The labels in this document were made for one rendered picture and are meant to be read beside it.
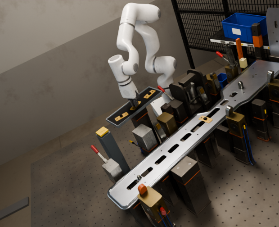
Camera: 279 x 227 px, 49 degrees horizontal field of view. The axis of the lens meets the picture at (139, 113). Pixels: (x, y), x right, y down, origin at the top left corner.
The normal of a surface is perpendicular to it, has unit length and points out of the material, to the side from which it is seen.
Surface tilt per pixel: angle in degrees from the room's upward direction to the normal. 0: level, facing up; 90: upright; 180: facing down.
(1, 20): 90
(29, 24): 90
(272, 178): 0
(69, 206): 0
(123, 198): 0
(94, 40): 90
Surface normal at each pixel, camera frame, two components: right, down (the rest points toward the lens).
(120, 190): -0.34, -0.77
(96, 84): 0.30, 0.46
